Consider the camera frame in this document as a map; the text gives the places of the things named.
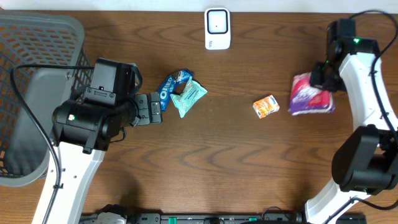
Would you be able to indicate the grey plastic shopping basket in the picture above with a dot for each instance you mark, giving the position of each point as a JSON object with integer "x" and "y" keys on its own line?
{"x": 41, "y": 51}

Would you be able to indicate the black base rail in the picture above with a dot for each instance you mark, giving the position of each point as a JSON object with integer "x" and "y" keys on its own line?
{"x": 113, "y": 214}

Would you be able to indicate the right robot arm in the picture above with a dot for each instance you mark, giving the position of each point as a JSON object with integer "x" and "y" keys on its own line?
{"x": 366, "y": 163}

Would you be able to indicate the blue Oreo cookie pack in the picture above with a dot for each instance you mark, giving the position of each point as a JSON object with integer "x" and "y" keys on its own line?
{"x": 168, "y": 86}

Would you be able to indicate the red purple snack pack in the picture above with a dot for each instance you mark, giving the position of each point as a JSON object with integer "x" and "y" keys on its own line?
{"x": 305, "y": 99}

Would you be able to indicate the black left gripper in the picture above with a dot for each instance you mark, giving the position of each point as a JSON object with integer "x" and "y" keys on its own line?
{"x": 143, "y": 109}

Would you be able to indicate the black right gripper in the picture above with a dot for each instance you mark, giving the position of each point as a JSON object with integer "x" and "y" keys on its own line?
{"x": 314, "y": 80}

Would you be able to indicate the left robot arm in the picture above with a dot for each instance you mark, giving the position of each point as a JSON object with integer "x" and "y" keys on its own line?
{"x": 77, "y": 172}

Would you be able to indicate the orange small snack box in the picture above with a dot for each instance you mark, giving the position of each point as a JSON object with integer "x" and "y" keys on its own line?
{"x": 265, "y": 106}

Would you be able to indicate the teal snack packet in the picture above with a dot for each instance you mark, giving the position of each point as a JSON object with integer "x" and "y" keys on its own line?
{"x": 192, "y": 92}

